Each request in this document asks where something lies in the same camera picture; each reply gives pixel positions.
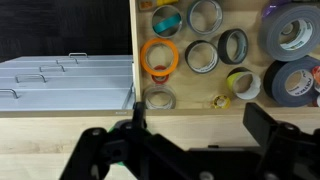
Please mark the open wooden drawer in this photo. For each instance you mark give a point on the open wooden drawer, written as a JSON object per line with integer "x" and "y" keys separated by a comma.
{"x": 196, "y": 90}

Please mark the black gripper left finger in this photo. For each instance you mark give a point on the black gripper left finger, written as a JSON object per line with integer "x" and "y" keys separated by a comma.
{"x": 100, "y": 150}

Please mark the yellow and black tape roll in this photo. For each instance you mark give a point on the yellow and black tape roll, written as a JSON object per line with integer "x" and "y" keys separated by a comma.
{"x": 231, "y": 78}

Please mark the small yellow tape roll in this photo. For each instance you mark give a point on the small yellow tape roll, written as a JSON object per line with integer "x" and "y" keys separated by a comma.
{"x": 216, "y": 102}

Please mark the small orange item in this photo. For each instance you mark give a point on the small orange item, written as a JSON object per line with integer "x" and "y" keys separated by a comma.
{"x": 145, "y": 4}

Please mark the blue tape roll white core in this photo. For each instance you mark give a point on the blue tape roll white core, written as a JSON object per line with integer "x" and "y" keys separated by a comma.
{"x": 190, "y": 18}

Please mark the small red tape roll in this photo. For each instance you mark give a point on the small red tape roll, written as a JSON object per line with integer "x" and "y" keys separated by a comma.
{"x": 155, "y": 79}

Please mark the black tape roll white core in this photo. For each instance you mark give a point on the black tape roll white core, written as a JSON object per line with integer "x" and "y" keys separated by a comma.
{"x": 188, "y": 56}

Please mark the black tape roll grey core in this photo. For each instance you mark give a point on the black tape roll grey core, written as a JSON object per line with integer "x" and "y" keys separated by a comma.
{"x": 222, "y": 46}

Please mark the teal tape roll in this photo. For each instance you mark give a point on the teal tape roll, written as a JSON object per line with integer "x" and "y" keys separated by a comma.
{"x": 166, "y": 24}
{"x": 155, "y": 15}

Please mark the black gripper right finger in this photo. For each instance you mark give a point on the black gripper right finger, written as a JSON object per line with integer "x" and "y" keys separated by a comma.
{"x": 293, "y": 150}

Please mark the purple tape roll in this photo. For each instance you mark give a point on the purple tape roll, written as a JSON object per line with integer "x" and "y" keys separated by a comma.
{"x": 268, "y": 8}

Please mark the orange tape roll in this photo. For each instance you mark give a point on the orange tape roll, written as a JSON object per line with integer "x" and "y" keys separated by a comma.
{"x": 144, "y": 58}

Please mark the large dark grey duct tape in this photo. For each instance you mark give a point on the large dark grey duct tape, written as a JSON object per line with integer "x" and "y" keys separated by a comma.
{"x": 278, "y": 83}

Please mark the large light grey duct tape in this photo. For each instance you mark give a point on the large light grey duct tape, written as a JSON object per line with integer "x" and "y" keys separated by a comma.
{"x": 270, "y": 33}

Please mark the yellow item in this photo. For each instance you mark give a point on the yellow item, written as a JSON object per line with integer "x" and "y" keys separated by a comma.
{"x": 166, "y": 2}

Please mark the clear tape roll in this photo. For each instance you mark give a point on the clear tape roll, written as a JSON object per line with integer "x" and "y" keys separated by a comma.
{"x": 146, "y": 96}

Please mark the red and white tape roll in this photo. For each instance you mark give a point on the red and white tape roll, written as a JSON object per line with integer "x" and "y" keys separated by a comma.
{"x": 316, "y": 75}

